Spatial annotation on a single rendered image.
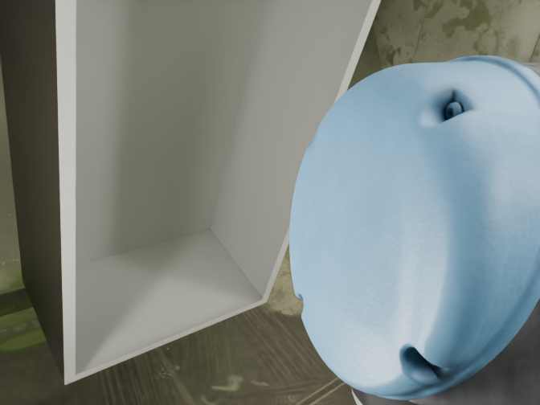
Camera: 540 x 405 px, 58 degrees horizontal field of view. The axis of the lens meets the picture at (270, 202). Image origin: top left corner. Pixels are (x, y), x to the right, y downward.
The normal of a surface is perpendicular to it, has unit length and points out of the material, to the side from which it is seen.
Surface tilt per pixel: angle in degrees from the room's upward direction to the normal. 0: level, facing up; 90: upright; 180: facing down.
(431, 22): 90
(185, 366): 0
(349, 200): 83
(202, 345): 0
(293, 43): 90
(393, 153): 84
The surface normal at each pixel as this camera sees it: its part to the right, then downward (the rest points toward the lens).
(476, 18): -0.82, 0.19
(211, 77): 0.56, 0.62
